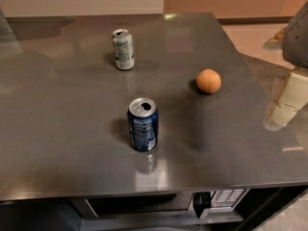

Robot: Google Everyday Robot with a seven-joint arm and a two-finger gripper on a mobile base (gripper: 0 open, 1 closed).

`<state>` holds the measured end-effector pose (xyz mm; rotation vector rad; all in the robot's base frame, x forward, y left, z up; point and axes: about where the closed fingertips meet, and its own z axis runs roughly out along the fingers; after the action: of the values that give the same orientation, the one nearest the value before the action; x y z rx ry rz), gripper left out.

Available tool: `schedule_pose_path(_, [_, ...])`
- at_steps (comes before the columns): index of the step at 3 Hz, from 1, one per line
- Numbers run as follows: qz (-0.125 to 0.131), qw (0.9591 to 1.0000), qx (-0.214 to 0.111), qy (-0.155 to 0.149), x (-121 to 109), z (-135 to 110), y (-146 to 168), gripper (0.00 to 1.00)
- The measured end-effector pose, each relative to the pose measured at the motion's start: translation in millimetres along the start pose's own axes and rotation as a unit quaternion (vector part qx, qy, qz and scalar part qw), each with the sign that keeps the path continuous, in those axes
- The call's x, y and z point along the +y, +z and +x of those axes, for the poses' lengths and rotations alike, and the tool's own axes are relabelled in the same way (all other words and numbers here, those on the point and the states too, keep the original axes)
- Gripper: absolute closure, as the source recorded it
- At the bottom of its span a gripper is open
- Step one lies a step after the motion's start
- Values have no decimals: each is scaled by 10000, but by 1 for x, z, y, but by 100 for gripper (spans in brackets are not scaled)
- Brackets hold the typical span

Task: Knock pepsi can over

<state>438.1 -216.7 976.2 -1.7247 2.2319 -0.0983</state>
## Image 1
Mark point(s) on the orange fruit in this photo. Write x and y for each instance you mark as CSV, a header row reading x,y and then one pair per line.
x,y
208,81

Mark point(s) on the silver microwave oven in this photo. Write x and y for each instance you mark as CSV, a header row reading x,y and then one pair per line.
x,y
213,207

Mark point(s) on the blue pepsi can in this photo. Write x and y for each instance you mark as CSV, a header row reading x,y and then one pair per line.
x,y
143,118

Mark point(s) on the white green soda can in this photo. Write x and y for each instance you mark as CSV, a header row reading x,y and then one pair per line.
x,y
123,49

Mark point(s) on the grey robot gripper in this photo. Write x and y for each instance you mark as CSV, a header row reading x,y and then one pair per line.
x,y
296,43

